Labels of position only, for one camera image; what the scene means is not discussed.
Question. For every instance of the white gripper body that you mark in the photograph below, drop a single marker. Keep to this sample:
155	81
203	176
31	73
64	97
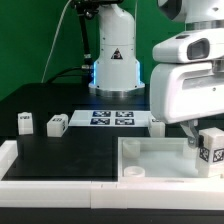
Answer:
186	92

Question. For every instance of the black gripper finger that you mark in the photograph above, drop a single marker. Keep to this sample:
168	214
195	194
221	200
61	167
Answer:
189	127

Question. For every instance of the white square tabletop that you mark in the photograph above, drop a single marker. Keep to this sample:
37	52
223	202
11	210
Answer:
144	159

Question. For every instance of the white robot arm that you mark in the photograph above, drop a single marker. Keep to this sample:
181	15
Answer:
117	72

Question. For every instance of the white AprilTag base sheet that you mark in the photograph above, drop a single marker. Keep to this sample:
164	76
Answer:
110	118

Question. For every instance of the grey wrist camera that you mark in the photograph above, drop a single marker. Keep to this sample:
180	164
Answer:
191	46

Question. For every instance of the black camera stand pole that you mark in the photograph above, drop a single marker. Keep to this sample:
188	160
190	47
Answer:
87	10

